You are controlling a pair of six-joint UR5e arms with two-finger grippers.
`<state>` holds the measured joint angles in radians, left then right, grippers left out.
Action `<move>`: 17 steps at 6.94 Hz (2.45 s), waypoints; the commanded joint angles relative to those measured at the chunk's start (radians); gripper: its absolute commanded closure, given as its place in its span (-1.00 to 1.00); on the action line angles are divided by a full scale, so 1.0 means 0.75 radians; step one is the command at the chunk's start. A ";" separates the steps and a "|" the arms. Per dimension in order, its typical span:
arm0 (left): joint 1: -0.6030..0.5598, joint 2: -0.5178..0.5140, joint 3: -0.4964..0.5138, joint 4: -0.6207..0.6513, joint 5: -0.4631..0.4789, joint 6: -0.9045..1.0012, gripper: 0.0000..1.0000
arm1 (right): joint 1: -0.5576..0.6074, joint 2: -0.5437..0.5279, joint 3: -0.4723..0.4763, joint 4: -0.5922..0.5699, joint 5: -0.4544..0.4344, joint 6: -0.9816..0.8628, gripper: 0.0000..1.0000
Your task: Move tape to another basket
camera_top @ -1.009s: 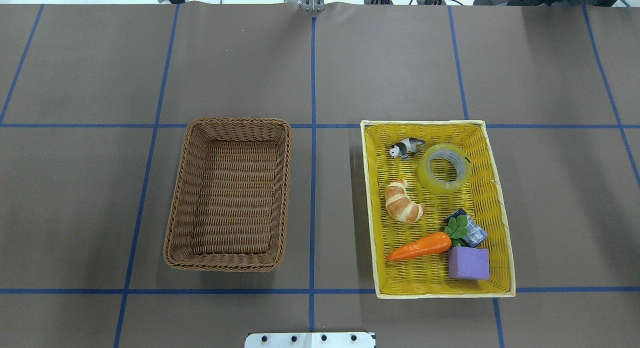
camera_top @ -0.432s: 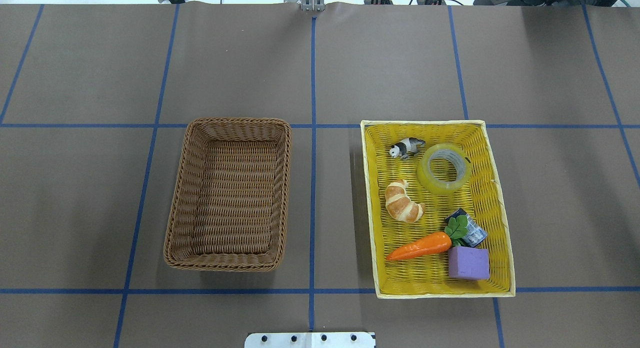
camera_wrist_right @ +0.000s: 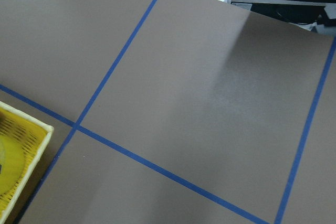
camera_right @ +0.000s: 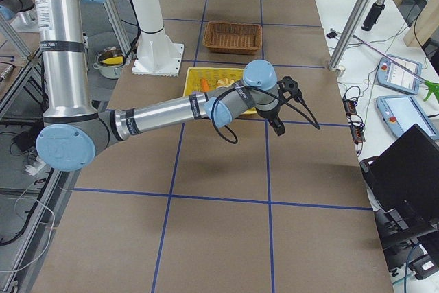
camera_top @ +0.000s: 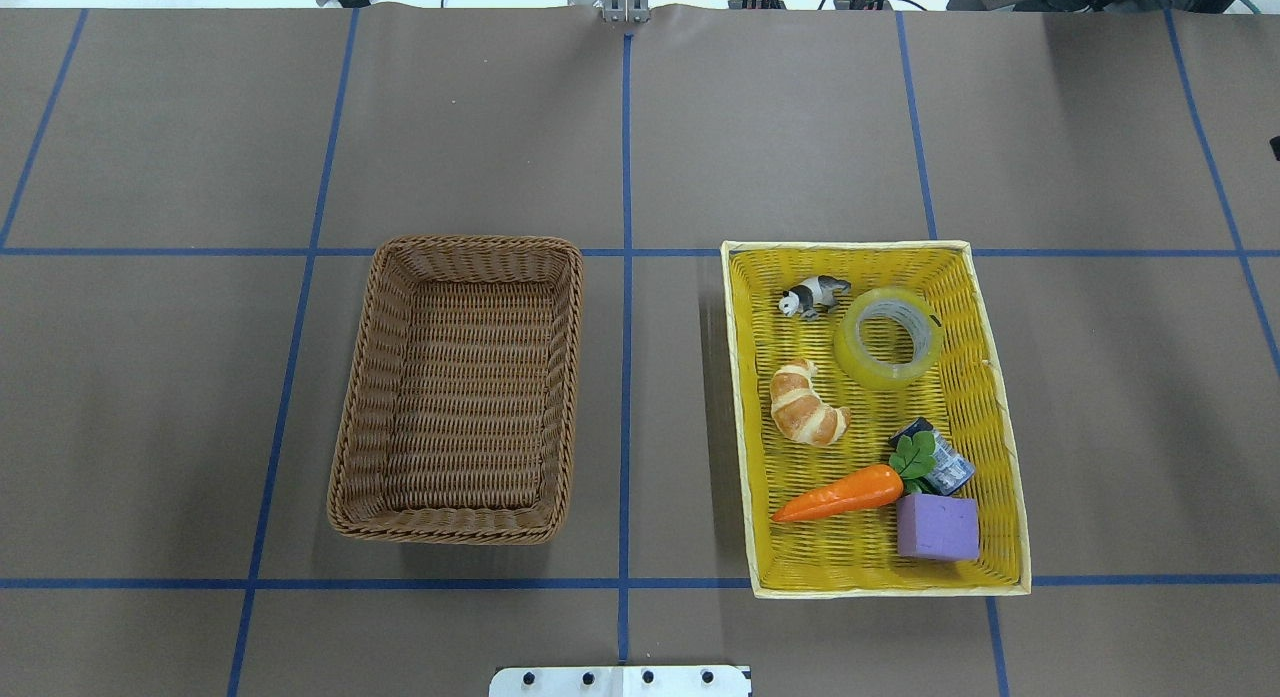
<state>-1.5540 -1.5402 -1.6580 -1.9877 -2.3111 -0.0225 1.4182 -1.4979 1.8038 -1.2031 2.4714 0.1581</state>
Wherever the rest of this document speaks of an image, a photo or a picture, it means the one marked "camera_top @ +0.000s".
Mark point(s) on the yellow wicker basket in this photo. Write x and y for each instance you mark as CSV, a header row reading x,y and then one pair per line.
x,y
963,395

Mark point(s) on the yellow clear tape roll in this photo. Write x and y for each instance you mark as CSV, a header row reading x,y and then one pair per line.
x,y
888,338

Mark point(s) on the metal bracket at table edge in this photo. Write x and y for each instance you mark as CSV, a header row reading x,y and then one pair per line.
x,y
626,11

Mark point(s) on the toy orange carrot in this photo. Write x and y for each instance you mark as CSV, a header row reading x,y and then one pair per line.
x,y
867,488

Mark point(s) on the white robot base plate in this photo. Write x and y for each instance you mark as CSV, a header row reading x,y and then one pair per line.
x,y
621,680

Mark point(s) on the toy croissant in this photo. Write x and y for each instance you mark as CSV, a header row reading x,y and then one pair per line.
x,y
797,410

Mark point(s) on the purple foam block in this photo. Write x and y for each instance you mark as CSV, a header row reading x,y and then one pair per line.
x,y
938,528

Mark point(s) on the toy panda figure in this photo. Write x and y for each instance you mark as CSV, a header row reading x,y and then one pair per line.
x,y
813,297

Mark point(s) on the small blue white packet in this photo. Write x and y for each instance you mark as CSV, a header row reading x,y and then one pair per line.
x,y
950,467

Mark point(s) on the brown wicker basket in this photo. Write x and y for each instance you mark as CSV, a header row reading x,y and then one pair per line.
x,y
458,426

